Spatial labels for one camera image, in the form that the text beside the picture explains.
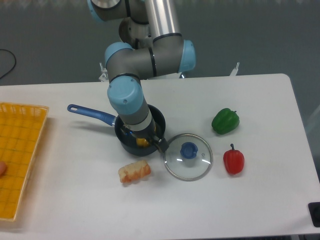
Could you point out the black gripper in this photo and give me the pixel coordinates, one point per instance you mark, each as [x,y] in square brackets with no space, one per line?
[149,133]

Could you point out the yellow bell pepper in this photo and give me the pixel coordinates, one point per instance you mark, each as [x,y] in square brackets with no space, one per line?
[146,142]

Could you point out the glass lid with blue knob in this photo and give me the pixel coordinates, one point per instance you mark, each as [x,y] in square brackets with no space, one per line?
[188,157]

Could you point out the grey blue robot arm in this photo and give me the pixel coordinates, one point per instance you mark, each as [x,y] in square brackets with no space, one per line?
[126,66]

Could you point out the toy shrimp piece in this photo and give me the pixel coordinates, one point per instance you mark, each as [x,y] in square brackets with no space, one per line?
[134,171]

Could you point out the green bell pepper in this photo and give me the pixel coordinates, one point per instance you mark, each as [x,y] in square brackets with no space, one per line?
[225,121]

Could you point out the red bell pepper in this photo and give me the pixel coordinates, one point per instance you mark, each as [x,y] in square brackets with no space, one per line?
[233,160]

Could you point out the yellow plastic basket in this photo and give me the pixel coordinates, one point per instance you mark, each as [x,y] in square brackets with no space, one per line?
[21,127]

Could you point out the black device at table corner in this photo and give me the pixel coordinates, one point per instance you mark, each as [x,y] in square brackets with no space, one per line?
[314,210]

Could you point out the pink object at left edge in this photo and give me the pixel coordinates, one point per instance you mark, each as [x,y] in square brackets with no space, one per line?
[3,168]

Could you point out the dark pot with blue handle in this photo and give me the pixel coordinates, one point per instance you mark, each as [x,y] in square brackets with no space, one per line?
[131,144]

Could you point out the white table frame bracket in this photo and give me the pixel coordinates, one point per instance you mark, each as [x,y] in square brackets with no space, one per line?
[235,70]

